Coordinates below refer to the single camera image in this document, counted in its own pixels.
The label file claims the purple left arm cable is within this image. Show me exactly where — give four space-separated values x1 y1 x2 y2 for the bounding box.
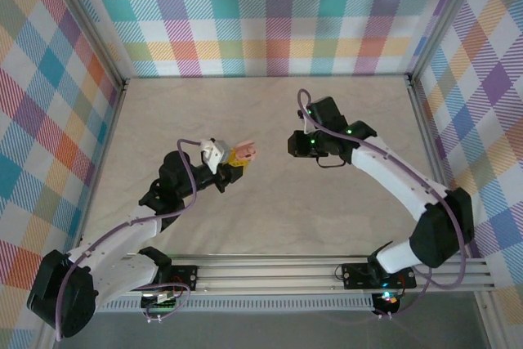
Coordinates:
56 138 205 342

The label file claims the wide aluminium base rail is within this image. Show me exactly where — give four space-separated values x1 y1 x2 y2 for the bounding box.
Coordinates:
93 257 498 297

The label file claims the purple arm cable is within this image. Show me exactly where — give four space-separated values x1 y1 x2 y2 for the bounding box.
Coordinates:
56 138 205 342
297 87 470 291

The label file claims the aluminium side rail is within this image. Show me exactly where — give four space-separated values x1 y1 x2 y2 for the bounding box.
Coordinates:
406 74 453 195
73 78 132 252

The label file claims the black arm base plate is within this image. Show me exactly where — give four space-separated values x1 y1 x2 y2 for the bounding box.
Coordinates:
342 262 418 289
138 265 200 292

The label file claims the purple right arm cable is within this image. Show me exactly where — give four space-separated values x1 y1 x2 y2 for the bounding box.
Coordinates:
297 87 470 291

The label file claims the pink earbud charging case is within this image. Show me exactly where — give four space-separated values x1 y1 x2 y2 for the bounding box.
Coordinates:
235 140 258 161

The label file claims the thin black cable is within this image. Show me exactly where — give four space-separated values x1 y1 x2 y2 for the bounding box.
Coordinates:
316 154 349 169

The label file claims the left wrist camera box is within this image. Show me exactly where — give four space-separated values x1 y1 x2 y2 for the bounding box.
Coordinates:
199 137 233 173

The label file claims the controller circuit board with LED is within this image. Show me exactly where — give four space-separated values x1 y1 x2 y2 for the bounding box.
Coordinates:
373 289 404 315

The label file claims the grey slotted cable duct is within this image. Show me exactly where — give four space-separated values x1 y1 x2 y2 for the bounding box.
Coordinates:
96 298 376 314

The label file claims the aluminium frame post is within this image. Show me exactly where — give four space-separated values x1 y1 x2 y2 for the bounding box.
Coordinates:
51 0 126 87
407 0 485 84

